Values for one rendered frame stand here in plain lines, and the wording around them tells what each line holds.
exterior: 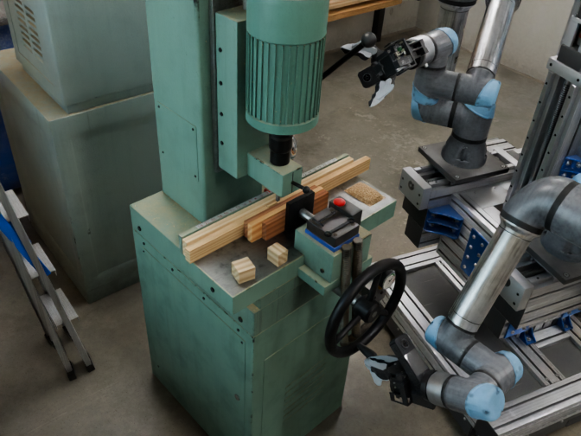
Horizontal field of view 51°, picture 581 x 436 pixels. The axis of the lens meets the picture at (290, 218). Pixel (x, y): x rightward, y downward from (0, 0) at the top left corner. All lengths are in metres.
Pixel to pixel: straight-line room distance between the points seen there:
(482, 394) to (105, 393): 1.48
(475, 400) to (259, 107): 0.78
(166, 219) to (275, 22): 0.74
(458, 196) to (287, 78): 0.97
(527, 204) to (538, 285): 0.51
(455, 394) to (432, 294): 1.16
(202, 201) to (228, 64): 0.43
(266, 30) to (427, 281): 1.51
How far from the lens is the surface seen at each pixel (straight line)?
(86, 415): 2.37
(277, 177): 1.51
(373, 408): 2.36
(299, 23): 1.29
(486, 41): 1.75
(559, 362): 2.44
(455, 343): 1.45
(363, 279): 1.41
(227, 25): 1.43
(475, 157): 2.11
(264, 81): 1.36
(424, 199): 2.08
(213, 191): 1.70
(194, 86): 1.54
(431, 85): 1.66
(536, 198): 1.36
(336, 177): 1.75
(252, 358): 1.64
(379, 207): 1.71
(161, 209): 1.83
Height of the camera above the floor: 1.91
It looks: 38 degrees down
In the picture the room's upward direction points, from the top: 4 degrees clockwise
